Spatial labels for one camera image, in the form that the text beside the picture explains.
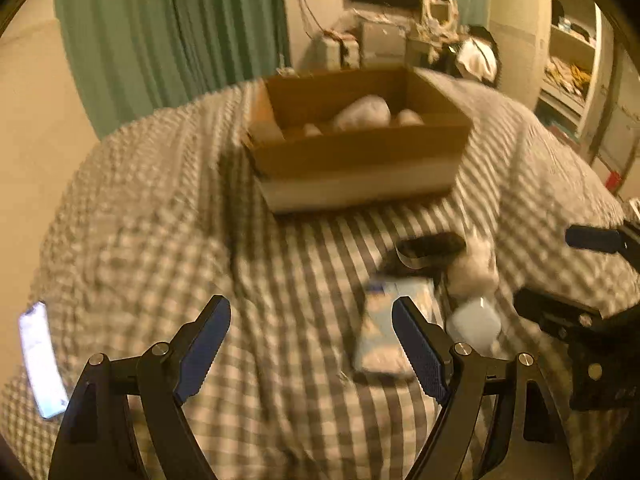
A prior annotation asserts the grey checkered bed cover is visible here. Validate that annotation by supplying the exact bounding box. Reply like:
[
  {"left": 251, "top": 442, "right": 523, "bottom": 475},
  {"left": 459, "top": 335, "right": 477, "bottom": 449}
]
[{"left": 32, "top": 74, "right": 639, "bottom": 479}]

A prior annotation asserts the cardboard box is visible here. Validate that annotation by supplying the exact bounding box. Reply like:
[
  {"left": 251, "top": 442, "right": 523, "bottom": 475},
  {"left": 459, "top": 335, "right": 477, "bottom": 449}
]
[{"left": 242, "top": 67, "right": 473, "bottom": 214}]

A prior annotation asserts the white animal figurine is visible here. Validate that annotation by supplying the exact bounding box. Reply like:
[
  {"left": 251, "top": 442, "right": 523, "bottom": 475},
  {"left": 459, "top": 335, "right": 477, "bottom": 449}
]
[{"left": 447, "top": 235, "right": 499, "bottom": 299}]

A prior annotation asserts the light blue earbuds case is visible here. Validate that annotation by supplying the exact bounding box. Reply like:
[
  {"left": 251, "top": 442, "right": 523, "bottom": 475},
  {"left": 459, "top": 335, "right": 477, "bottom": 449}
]
[{"left": 446, "top": 297, "right": 501, "bottom": 356}]

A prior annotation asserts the grey mini fridge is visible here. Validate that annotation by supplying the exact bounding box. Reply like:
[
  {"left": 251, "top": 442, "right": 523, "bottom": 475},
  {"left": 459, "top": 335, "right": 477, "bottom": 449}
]
[{"left": 359, "top": 21, "right": 406, "bottom": 68}]

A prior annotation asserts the white purple cream tube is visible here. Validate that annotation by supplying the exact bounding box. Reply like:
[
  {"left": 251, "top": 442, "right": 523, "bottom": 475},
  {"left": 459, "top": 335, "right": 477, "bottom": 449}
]
[{"left": 283, "top": 124, "right": 322, "bottom": 141}]

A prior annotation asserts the white oval vanity mirror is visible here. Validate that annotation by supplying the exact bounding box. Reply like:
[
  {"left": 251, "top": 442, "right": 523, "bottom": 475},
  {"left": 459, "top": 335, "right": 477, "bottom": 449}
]
[{"left": 422, "top": 0, "right": 459, "bottom": 36}]

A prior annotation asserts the blue tissue pack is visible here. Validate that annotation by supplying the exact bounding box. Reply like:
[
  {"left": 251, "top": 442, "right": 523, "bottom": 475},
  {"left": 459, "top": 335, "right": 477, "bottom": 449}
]
[{"left": 351, "top": 276, "right": 444, "bottom": 376}]

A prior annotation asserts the white tape roll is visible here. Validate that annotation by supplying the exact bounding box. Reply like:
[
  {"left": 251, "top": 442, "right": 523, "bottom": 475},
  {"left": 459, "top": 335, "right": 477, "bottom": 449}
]
[{"left": 396, "top": 108, "right": 424, "bottom": 127}]

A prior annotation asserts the white wardrobe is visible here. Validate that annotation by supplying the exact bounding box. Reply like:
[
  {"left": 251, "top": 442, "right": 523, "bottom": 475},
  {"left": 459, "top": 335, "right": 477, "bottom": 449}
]
[{"left": 488, "top": 0, "right": 614, "bottom": 152}]

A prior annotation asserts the white sock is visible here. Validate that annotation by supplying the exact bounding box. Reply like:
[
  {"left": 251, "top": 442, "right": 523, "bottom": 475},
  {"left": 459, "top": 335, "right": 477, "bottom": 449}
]
[{"left": 332, "top": 94, "right": 392, "bottom": 131}]

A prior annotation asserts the smartphone with lit screen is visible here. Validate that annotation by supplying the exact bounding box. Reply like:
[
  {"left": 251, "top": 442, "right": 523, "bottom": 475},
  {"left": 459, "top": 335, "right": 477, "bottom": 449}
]
[{"left": 18, "top": 301, "right": 68, "bottom": 419}]

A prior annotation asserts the white suitcase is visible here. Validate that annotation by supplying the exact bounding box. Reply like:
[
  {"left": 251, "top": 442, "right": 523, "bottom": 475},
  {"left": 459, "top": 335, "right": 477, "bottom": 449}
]
[{"left": 318, "top": 35, "right": 360, "bottom": 72}]

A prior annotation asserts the white cloth on chair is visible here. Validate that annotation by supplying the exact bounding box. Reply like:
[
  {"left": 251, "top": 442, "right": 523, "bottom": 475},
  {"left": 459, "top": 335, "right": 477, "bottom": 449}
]
[{"left": 456, "top": 38, "right": 498, "bottom": 84}]

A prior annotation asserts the dark transparent glasses case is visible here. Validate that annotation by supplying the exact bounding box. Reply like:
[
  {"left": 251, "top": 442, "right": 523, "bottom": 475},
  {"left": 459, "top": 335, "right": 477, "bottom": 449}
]
[{"left": 378, "top": 232, "right": 466, "bottom": 278}]

